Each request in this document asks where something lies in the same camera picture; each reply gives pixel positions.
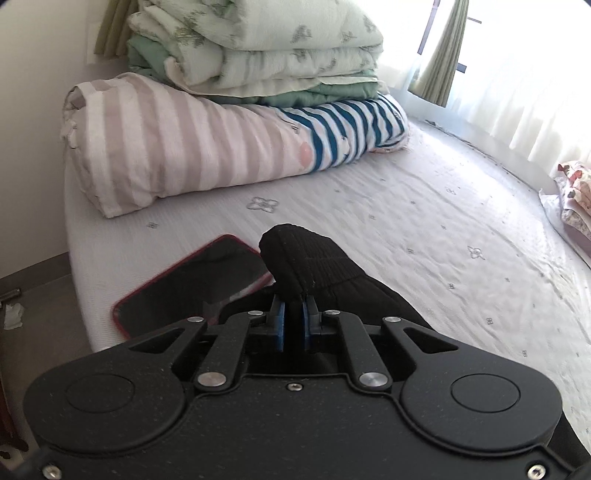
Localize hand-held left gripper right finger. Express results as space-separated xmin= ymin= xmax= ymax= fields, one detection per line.
xmin=300 ymin=295 xmax=458 ymax=393

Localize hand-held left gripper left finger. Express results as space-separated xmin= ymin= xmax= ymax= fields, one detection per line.
xmin=124 ymin=294 xmax=287 ymax=392

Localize black pants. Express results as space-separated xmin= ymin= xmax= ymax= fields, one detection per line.
xmin=259 ymin=224 xmax=439 ymax=356

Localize red smartphone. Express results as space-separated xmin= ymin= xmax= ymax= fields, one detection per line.
xmin=111 ymin=234 xmax=275 ymax=340

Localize bed with white flowered sheet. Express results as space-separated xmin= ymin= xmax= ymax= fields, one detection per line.
xmin=62 ymin=115 xmax=591 ymax=462

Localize pink and blue striped quilt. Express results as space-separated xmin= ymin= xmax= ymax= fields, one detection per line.
xmin=60 ymin=71 xmax=411 ymax=219

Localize crumpled white tissue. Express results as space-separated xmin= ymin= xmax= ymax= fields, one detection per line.
xmin=2 ymin=302 xmax=25 ymax=330

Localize pale green floral folded quilt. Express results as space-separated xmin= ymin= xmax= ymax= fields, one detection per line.
xmin=127 ymin=0 xmax=386 ymax=90

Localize brown floral pillow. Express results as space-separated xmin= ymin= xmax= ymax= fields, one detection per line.
xmin=539 ymin=187 xmax=591 ymax=269

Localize olive green curtain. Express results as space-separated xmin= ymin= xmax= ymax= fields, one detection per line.
xmin=93 ymin=0 xmax=139 ymax=59
xmin=409 ymin=0 xmax=470 ymax=109

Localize pink floral pillow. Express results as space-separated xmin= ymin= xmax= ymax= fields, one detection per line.
xmin=555 ymin=159 xmax=591 ymax=209

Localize white sheer curtain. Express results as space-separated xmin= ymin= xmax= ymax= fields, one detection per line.
xmin=383 ymin=0 xmax=591 ymax=182

